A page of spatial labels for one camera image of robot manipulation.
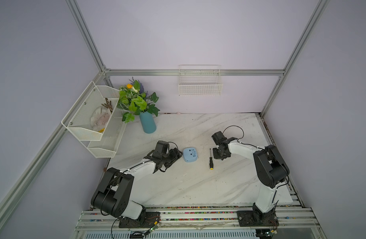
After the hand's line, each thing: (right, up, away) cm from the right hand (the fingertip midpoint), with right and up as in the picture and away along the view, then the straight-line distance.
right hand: (219, 156), depth 98 cm
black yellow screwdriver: (-7, -2, -4) cm, 8 cm away
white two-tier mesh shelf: (-70, +23, -21) cm, 76 cm away
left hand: (-26, +2, -7) cm, 27 cm away
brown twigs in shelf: (-66, +32, -16) cm, 75 cm away
